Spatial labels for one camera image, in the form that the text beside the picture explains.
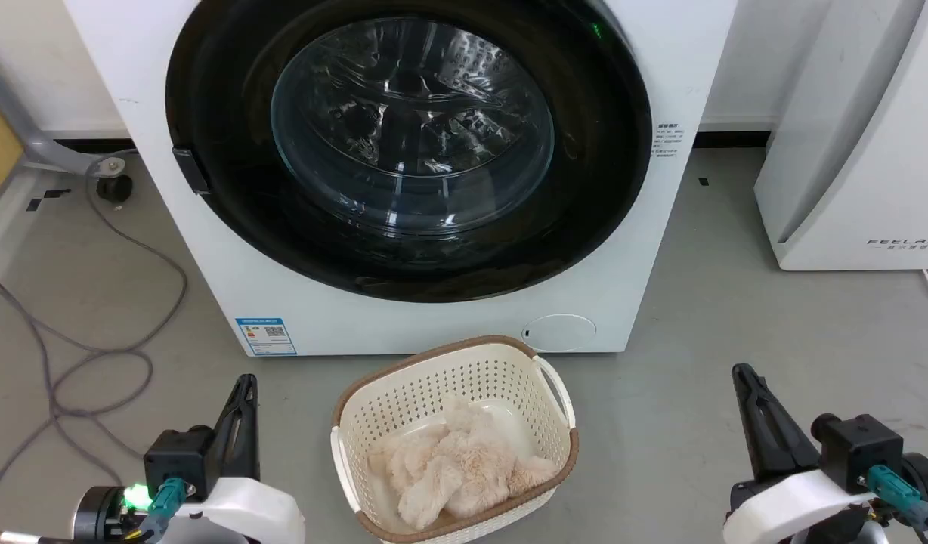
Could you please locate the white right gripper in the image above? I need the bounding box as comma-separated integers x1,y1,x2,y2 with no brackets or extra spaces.
723,363,874,544

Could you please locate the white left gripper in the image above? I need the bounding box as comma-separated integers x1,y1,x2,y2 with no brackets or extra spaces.
169,374,307,544

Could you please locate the white front-load washing machine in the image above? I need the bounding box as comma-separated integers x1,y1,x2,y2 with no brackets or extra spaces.
63,0,738,357

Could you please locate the round black glass washer door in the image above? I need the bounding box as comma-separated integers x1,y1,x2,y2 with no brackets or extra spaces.
165,0,654,304

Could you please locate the blue energy label sticker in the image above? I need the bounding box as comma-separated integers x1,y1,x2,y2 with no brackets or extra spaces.
235,317,298,357

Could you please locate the cream perforated laundry basket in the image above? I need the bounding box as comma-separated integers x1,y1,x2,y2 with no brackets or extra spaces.
330,335,580,544

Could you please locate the beige fluffy towel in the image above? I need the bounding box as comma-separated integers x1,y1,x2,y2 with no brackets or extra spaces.
367,397,562,530

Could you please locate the oval white filter cover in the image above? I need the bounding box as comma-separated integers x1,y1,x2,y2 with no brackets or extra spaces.
522,314,598,354

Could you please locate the black caster wheel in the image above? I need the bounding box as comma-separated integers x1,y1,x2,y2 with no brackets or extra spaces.
96,174,135,204

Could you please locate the white air purifier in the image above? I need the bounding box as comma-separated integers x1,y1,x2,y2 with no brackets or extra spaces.
753,0,928,272

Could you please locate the small printed warning label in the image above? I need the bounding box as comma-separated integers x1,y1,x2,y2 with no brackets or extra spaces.
654,122,686,159

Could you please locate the grey metal stand leg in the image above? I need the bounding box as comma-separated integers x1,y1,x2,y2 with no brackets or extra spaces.
0,72,137,179

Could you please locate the left teal connector cable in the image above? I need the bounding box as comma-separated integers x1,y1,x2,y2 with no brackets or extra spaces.
135,477,187,544

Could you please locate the teal connector cable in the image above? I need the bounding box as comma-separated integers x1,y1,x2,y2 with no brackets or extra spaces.
135,477,187,544
858,464,928,544

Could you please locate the right teal connector cable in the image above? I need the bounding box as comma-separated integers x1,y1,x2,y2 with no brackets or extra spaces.
858,464,928,544

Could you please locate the grey floor cable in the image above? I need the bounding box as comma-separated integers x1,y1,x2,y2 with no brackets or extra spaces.
0,155,190,522

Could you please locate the black plastic part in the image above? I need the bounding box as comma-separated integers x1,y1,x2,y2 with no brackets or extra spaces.
172,147,211,196

